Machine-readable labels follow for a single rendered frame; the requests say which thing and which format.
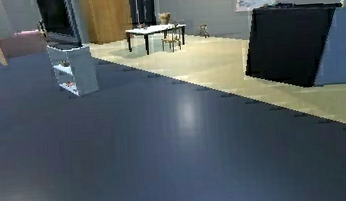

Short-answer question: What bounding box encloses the tan vase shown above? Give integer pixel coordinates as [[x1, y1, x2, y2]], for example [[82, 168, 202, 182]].
[[158, 11, 172, 26]]

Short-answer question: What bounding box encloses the wooden chair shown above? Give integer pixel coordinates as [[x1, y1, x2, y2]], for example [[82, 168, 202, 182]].
[[160, 27, 183, 54]]

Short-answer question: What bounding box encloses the white table with black legs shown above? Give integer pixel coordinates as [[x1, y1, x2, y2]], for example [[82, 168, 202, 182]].
[[124, 23, 189, 57]]

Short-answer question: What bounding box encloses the small brown stool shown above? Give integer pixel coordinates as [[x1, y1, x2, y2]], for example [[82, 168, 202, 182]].
[[198, 23, 210, 39]]

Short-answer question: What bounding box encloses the dark window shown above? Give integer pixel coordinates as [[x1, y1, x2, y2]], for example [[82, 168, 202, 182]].
[[129, 0, 157, 29]]

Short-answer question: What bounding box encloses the white shelf stand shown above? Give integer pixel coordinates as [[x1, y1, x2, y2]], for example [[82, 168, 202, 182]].
[[45, 41, 101, 99]]

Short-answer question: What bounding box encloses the brown wooden room door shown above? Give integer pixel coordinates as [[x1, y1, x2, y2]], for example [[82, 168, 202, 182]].
[[80, 0, 133, 46]]

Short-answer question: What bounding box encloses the black and blue cabinet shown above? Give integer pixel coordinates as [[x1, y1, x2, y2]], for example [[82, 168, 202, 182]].
[[240, 0, 346, 92]]

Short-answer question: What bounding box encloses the black television set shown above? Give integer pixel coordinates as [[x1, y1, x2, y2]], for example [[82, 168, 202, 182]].
[[35, 0, 84, 51]]

